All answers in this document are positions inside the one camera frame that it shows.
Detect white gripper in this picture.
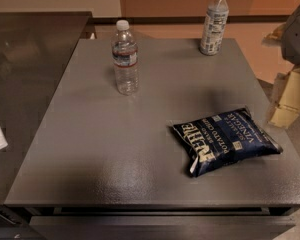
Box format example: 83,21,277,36
268,4,300,128

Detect clear water bottle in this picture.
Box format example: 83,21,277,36
111,20,139,95

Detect blue potato chip bag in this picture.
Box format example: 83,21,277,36
172,107,283,177

